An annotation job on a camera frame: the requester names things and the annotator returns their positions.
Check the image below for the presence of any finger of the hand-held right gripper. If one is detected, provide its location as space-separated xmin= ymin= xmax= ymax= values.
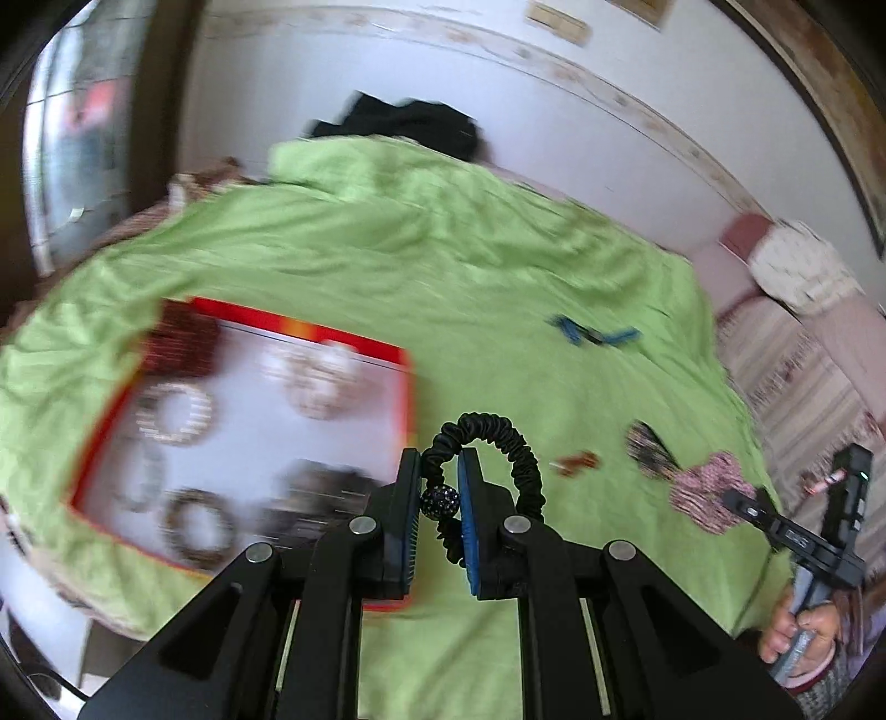
xmin=722 ymin=486 xmax=832 ymax=565

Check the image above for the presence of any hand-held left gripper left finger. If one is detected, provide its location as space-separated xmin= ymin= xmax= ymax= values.
xmin=78 ymin=449 xmax=425 ymax=720

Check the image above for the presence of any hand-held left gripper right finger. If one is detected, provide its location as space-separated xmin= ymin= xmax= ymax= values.
xmin=457 ymin=449 xmax=807 ymax=720

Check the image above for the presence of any red plaid scrunchie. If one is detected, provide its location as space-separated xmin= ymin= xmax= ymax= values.
xmin=670 ymin=451 xmax=759 ymax=534

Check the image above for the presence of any black sheer scrunchie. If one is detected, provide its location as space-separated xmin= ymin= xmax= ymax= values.
xmin=259 ymin=460 xmax=389 ymax=548

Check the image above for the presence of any black beaded hair tie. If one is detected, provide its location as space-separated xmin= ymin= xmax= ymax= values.
xmin=420 ymin=413 xmax=544 ymax=565

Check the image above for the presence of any rhinestone black hair claw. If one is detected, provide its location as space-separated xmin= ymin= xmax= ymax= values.
xmin=626 ymin=421 xmax=683 ymax=480

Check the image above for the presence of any orange bead bracelet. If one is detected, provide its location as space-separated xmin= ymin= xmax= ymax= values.
xmin=550 ymin=450 xmax=600 ymax=479

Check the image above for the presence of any white polka dot scrunchie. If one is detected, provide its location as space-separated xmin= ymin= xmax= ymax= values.
xmin=263 ymin=339 xmax=378 ymax=420

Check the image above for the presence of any red cardboard box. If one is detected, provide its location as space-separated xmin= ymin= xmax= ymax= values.
xmin=69 ymin=296 xmax=420 ymax=610

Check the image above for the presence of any red polka dot scrunchie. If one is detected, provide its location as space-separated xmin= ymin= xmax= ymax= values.
xmin=142 ymin=305 xmax=223 ymax=378

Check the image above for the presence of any person's right hand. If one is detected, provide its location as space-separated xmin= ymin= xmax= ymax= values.
xmin=758 ymin=595 xmax=842 ymax=683

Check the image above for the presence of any striped floral bed sheet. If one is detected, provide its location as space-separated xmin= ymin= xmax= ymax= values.
xmin=716 ymin=297 xmax=886 ymax=527

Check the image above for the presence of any white patterned cloth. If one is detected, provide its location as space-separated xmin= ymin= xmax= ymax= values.
xmin=748 ymin=220 xmax=866 ymax=316

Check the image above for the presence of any blue striped wristwatch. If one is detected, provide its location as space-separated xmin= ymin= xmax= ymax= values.
xmin=550 ymin=315 xmax=641 ymax=348

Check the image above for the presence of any green blanket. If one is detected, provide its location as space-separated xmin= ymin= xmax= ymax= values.
xmin=0 ymin=135 xmax=797 ymax=720

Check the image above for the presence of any pink pillow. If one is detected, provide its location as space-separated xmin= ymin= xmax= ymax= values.
xmin=720 ymin=213 xmax=772 ymax=260

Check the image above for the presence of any black cloth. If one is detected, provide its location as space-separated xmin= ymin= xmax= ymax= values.
xmin=308 ymin=91 xmax=486 ymax=162

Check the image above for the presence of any stained glass window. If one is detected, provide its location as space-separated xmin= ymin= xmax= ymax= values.
xmin=28 ymin=0 xmax=140 ymax=278

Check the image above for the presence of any leopard print hair tie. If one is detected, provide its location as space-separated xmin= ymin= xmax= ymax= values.
xmin=158 ymin=488 xmax=240 ymax=572

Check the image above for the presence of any white pearl bracelet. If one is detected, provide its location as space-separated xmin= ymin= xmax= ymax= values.
xmin=135 ymin=383 xmax=215 ymax=448

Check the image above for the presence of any pale bead bracelet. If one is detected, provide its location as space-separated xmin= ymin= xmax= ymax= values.
xmin=117 ymin=446 xmax=171 ymax=513

